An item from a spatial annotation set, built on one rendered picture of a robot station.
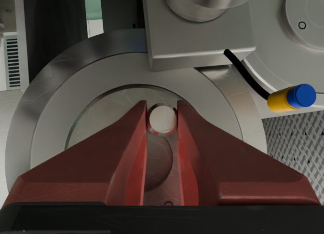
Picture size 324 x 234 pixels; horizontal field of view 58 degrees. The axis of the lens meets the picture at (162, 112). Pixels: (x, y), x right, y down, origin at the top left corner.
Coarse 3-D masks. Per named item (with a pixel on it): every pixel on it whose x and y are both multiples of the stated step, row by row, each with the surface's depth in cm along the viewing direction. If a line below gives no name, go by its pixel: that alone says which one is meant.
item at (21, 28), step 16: (16, 0) 17; (32, 0) 19; (48, 0) 23; (64, 0) 28; (80, 0) 37; (16, 16) 17; (32, 16) 18; (48, 16) 22; (64, 16) 27; (80, 16) 36; (32, 32) 18; (48, 32) 22; (64, 32) 27; (80, 32) 35; (32, 48) 18; (48, 48) 21; (64, 48) 26; (32, 64) 18; (32, 80) 17
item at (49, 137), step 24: (96, 72) 16; (120, 72) 16; (144, 72) 16; (168, 72) 16; (192, 72) 16; (72, 96) 16; (96, 96) 16; (192, 96) 16; (216, 96) 16; (48, 120) 15; (72, 120) 15; (216, 120) 16; (48, 144) 15
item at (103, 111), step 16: (112, 96) 15; (128, 96) 15; (144, 96) 15; (160, 96) 15; (176, 96) 15; (96, 112) 14; (112, 112) 14; (80, 128) 14; (96, 128) 14; (160, 144) 15; (176, 144) 15; (160, 160) 15; (176, 160) 15; (160, 176) 15; (176, 176) 14; (144, 192) 14; (160, 192) 14; (176, 192) 14
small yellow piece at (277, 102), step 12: (240, 72) 13; (252, 84) 13; (300, 84) 10; (264, 96) 13; (276, 96) 11; (288, 96) 11; (300, 96) 10; (312, 96) 10; (276, 108) 12; (288, 108) 11; (300, 108) 11
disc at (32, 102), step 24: (72, 48) 17; (96, 48) 17; (120, 48) 17; (144, 48) 17; (48, 72) 16; (72, 72) 17; (216, 72) 17; (24, 96) 16; (48, 96) 16; (240, 96) 17; (24, 120) 16; (240, 120) 17; (24, 144) 16; (264, 144) 17; (24, 168) 16
